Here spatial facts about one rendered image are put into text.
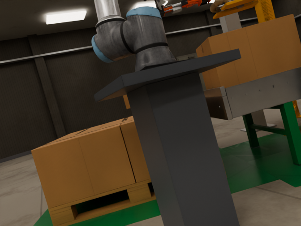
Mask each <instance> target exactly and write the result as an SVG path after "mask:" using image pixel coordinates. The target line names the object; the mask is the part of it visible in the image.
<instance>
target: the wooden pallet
mask: <svg viewBox="0 0 301 226"><path fill-rule="evenodd" d="M150 182H151V179H148V180H145V181H141V182H138V183H137V182H136V183H134V184H131V185H127V186H124V187H120V188H117V189H114V190H111V191H107V192H104V193H100V194H97V195H94V196H90V197H87V198H83V199H80V200H76V201H73V202H70V203H66V204H63V205H59V206H56V207H53V208H49V209H48V211H49V213H50V216H51V220H52V223H53V226H68V225H72V224H75V223H78V222H82V221H85V220H88V219H92V218H95V217H99V216H102V215H105V214H108V213H112V212H115V211H118V210H122V209H125V208H129V207H132V206H135V205H138V204H142V203H145V202H149V201H152V200H155V199H156V197H155V192H151V191H150V188H149V184H148V183H150ZM123 190H127V193H128V196H129V199H127V200H124V201H120V202H117V203H114V204H110V205H107V206H103V207H100V208H97V209H93V210H90V211H87V212H83V213H80V214H78V213H77V208H76V205H75V204H79V203H82V202H85V201H89V200H92V199H96V198H99V197H102V196H106V195H109V194H112V193H116V192H119V191H123Z"/></svg>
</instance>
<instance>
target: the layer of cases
mask: <svg viewBox="0 0 301 226"><path fill-rule="evenodd" d="M31 153H32V156H33V159H34V163H35V166H36V169H37V172H38V175H39V179H40V182H41V185H42V188H43V192H44V195H45V198H46V202H47V205H48V208H53V207H56V206H59V205H63V204H66V203H70V202H73V201H76V200H80V199H83V198H87V197H90V196H94V195H97V194H100V193H104V192H107V191H111V190H114V189H117V188H120V187H124V186H127V185H131V184H134V183H136V182H137V183H138V182H141V181H145V180H148V179H150V175H149V171H148V168H147V165H146V161H145V157H144V154H143V150H142V147H141V143H140V140H139V136H138V132H137V129H136V126H135V122H134V119H133V116H130V117H126V118H123V119H120V120H116V121H113V122H109V123H105V124H102V125H99V126H95V127H91V128H88V129H84V130H81V131H77V132H73V133H70V134H68V135H66V136H63V137H61V138H59V139H56V140H54V141H52V142H49V143H47V144H45V145H43V146H41V147H38V148H36V149H34V150H31Z"/></svg>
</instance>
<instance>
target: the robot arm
mask: <svg viewBox="0 0 301 226"><path fill-rule="evenodd" d="M154 1H155V5H156V7H158V8H159V9H160V10H162V8H161V6H164V5H163V4H165V3H166V1H165V0H154ZM94 3H95V8H96V12H97V17H98V23H97V24H96V26H95V27H96V31H97V34H95V35H94V36H93V38H92V41H91V42H92V47H93V50H94V52H95V54H96V55H97V56H98V58H99V59H101V60H102V61H104V62H106V63H111V62H115V61H118V60H120V59H123V58H126V57H129V56H131V55H133V54H136V65H135V72H138V71H140V70H141V69H142V68H144V67H145V66H149V65H156V64H162V63H168V62H174V61H176V59H175V57H174V56H173V54H172V53H171V51H170V50H169V47H168V42H167V38H166V34H165V30H164V26H163V21H162V18H161V15H160V12H159V10H158V9H157V8H155V7H151V6H142V7H137V8H135V9H132V10H130V11H128V12H127V14H126V18H127V20H125V19H124V18H122V17H121V13H120V8H119V4H118V0H94Z"/></svg>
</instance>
